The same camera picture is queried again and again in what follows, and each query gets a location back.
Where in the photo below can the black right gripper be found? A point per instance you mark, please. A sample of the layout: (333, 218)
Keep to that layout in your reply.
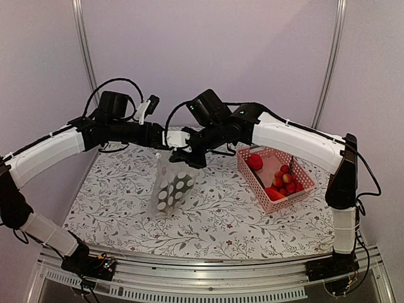
(180, 155)

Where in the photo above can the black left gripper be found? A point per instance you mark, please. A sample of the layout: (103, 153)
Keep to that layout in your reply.
(152, 141)

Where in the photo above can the clear zip top bag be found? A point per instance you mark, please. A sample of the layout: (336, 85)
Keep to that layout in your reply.
(164, 169)

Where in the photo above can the dark purple eggplant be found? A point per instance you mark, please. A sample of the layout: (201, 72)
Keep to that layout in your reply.
(174, 190)

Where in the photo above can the pink plastic basket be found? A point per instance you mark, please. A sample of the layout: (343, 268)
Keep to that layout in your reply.
(272, 160)

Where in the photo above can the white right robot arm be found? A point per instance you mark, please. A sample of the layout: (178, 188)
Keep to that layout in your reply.
(334, 154)

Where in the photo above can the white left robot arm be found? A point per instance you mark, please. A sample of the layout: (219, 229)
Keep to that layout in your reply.
(22, 169)

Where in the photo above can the red wrinkled apple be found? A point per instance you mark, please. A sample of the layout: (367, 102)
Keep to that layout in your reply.
(254, 162)

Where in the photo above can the floral table cloth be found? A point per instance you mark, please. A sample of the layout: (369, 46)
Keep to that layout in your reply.
(221, 218)

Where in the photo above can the red chili pepper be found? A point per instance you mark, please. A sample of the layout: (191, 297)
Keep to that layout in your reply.
(274, 194)

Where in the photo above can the red cherry bunch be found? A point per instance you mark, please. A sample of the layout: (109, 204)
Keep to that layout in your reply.
(285, 179)

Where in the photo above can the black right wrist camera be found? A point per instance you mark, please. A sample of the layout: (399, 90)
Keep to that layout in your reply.
(178, 140)

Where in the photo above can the left aluminium frame post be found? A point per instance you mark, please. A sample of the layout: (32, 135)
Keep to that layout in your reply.
(83, 43)

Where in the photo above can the aluminium frame post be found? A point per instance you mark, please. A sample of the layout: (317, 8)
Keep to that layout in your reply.
(83, 43)
(336, 38)

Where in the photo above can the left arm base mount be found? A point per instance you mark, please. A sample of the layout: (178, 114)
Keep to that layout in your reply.
(101, 267)

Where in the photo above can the aluminium front rail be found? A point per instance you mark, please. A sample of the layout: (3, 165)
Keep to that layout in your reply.
(142, 277)

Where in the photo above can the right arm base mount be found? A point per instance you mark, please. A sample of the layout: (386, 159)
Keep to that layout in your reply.
(338, 274)

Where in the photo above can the right aluminium frame post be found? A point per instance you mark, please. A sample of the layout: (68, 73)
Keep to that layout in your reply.
(336, 38)

